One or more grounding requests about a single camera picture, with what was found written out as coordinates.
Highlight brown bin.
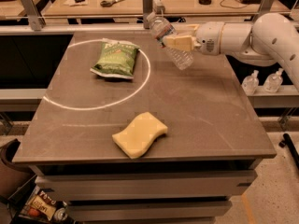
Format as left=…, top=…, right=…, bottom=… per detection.
left=0, top=139, right=34, bottom=200

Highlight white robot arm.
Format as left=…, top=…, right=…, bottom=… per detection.
left=163, top=13, right=299, bottom=90

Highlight brown snack box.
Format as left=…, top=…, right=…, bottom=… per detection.
left=29, top=195, right=56, bottom=220

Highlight black cable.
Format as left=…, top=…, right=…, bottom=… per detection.
left=219, top=0, right=250, bottom=10

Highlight black handled scissors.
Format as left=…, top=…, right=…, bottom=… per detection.
left=100, top=0, right=125, bottom=7

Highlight yellow sponge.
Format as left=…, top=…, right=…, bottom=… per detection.
left=112, top=112, right=168, bottom=159

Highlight clear plastic water bottle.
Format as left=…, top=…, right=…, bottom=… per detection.
left=147, top=12, right=193, bottom=70

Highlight black pole on floor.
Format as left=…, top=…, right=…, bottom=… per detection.
left=278, top=133, right=299, bottom=170

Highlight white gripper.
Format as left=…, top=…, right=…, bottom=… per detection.
left=163, top=21, right=224, bottom=55

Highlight green chip bag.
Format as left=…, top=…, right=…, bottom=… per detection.
left=90, top=38, right=139, bottom=79

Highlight clear sanitizer bottle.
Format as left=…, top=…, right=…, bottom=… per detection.
left=263, top=68, right=283, bottom=92
left=242, top=70, right=259, bottom=95

